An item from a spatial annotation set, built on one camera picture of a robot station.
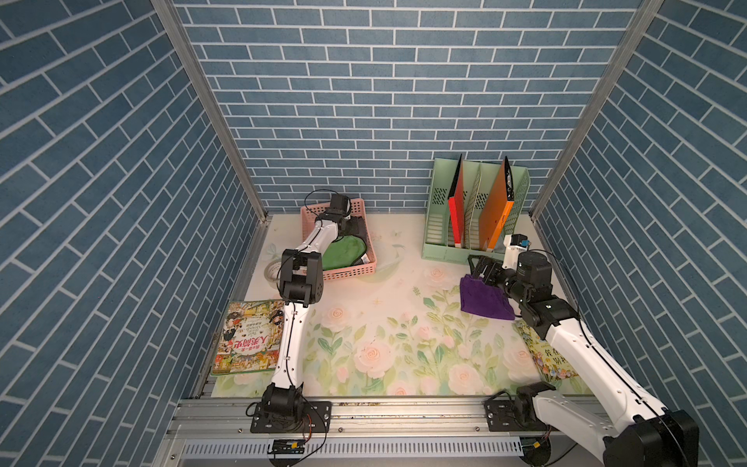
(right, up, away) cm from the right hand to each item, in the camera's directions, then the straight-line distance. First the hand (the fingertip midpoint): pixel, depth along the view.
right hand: (484, 260), depth 80 cm
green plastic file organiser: (-7, +4, +31) cm, 32 cm away
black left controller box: (-52, -46, -8) cm, 70 cm away
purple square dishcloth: (+4, -14, +13) cm, 20 cm away
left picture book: (-68, -24, +7) cm, 73 cm away
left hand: (-38, +11, +33) cm, 52 cm away
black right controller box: (+10, -46, -10) cm, 48 cm away
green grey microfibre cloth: (-43, +2, +28) cm, 52 cm away
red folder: (-6, +17, +6) cm, 19 cm away
